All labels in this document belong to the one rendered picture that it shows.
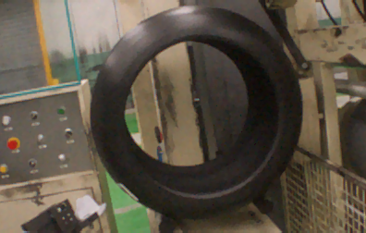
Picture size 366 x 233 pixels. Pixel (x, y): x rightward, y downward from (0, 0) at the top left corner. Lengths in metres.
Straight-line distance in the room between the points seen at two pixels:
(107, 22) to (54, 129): 8.58
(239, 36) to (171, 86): 0.45
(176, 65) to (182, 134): 0.24
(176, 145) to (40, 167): 0.68
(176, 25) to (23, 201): 1.14
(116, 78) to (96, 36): 9.32
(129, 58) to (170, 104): 0.45
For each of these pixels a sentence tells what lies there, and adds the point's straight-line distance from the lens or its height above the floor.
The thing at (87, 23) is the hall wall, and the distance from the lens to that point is 10.43.
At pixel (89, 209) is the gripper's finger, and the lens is 1.07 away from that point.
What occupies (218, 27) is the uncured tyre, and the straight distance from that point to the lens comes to 1.12.
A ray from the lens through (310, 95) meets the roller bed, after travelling 1.56.
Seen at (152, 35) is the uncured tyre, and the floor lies 1.41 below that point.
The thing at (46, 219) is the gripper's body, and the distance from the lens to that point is 1.02.
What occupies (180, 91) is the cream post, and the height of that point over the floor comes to 1.21.
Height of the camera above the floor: 1.38
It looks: 10 degrees down
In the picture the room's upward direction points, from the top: 9 degrees counter-clockwise
